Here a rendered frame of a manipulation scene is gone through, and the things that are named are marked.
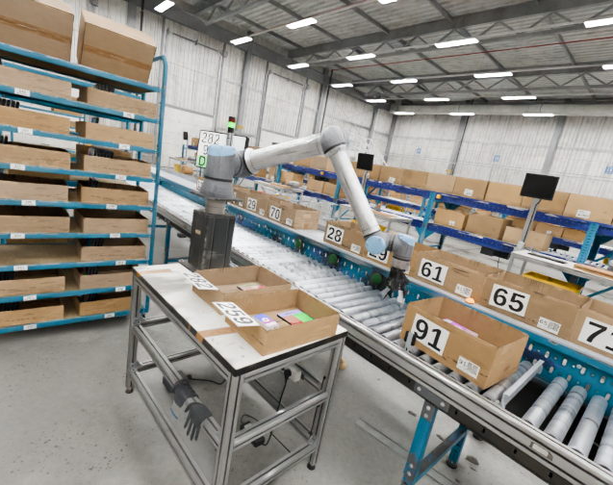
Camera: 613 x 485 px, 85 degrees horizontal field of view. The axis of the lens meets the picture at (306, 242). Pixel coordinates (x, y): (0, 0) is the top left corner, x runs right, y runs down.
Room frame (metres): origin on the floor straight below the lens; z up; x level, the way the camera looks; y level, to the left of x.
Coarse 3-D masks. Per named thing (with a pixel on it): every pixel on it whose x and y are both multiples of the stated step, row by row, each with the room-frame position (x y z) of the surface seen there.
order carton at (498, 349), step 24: (408, 312) 1.39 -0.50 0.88; (432, 312) 1.54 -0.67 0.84; (456, 312) 1.52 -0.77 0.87; (456, 336) 1.21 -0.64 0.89; (480, 336) 1.41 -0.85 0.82; (504, 336) 1.34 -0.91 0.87; (528, 336) 1.27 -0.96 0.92; (456, 360) 1.19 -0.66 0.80; (480, 360) 1.13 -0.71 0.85; (504, 360) 1.16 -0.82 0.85; (480, 384) 1.11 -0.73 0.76
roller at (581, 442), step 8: (592, 400) 1.17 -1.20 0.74; (600, 400) 1.17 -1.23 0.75; (592, 408) 1.11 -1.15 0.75; (600, 408) 1.12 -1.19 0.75; (584, 416) 1.06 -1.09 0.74; (592, 416) 1.06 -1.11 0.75; (600, 416) 1.08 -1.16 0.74; (584, 424) 1.00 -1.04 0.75; (592, 424) 1.01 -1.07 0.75; (576, 432) 0.96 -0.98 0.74; (584, 432) 0.96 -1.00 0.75; (592, 432) 0.97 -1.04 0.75; (576, 440) 0.92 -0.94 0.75; (584, 440) 0.92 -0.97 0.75; (592, 440) 0.94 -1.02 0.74; (576, 448) 0.88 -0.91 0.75; (584, 448) 0.88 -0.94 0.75
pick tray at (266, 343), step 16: (240, 304) 1.29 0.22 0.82; (256, 304) 1.35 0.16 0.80; (272, 304) 1.41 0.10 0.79; (288, 304) 1.48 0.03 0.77; (304, 304) 1.46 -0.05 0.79; (320, 304) 1.39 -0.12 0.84; (320, 320) 1.23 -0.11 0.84; (336, 320) 1.30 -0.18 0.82; (256, 336) 1.08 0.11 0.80; (272, 336) 1.07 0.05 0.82; (288, 336) 1.12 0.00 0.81; (304, 336) 1.18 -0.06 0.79; (320, 336) 1.24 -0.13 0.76; (272, 352) 1.08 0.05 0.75
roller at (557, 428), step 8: (576, 392) 1.20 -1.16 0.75; (584, 392) 1.22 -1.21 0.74; (568, 400) 1.13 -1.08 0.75; (576, 400) 1.14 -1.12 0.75; (560, 408) 1.08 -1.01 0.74; (568, 408) 1.08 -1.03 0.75; (576, 408) 1.10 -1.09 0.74; (560, 416) 1.02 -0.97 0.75; (568, 416) 1.03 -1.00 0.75; (552, 424) 0.97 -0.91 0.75; (560, 424) 0.98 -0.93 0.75; (568, 424) 1.00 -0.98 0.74; (552, 432) 0.93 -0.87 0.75; (560, 432) 0.94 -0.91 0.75; (560, 440) 0.91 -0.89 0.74
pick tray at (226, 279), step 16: (208, 272) 1.54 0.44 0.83; (224, 272) 1.60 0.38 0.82; (240, 272) 1.67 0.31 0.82; (256, 272) 1.74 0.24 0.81; (272, 272) 1.67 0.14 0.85; (192, 288) 1.48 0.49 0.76; (224, 288) 1.57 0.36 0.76; (272, 288) 1.47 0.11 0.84; (288, 288) 1.54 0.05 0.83; (208, 304) 1.37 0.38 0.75
